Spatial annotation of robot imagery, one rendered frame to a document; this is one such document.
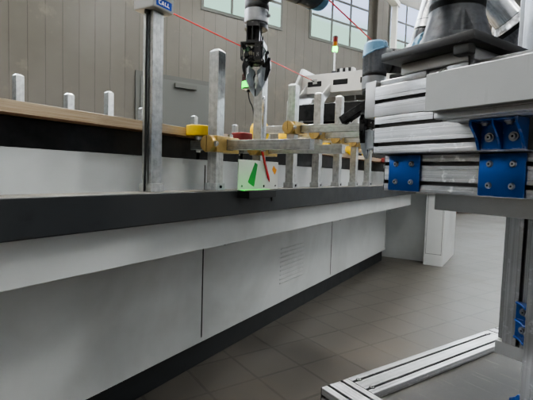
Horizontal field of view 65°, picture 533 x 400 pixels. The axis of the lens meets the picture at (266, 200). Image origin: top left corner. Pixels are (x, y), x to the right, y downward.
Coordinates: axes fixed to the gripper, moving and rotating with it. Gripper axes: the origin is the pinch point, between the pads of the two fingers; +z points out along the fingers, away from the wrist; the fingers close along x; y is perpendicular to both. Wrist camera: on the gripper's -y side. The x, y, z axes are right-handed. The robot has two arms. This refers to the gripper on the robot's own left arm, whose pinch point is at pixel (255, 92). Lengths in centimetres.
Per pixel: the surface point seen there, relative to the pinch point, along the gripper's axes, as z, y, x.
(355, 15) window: -292, -732, 28
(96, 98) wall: -69, -390, -316
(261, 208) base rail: 37.7, -12.4, 0.3
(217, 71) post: -4.7, 8.4, -10.0
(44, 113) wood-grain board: 13, 44, -40
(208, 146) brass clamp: 17.8, 10.7, -11.7
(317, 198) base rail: 36, -57, 17
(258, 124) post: 8.0, -15.4, -2.4
